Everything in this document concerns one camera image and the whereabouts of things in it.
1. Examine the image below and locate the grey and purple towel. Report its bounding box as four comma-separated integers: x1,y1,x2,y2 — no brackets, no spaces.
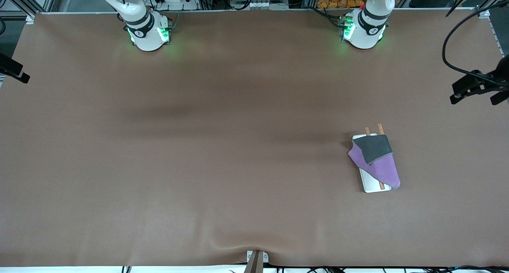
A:
348,135,401,190

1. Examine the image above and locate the white electronics box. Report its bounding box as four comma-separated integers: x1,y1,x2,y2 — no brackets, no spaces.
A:
231,0,289,11

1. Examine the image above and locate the brown table mat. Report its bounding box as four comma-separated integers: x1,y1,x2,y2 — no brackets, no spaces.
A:
0,8,509,267

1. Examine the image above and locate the aluminium frame beam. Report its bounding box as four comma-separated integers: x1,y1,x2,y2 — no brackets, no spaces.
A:
0,0,60,18

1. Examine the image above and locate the metal bracket with brown post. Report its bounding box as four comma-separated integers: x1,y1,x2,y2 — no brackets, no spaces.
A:
243,250,269,273

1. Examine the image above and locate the white rectangular tray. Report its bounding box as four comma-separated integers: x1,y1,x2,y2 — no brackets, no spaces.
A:
352,123,398,193

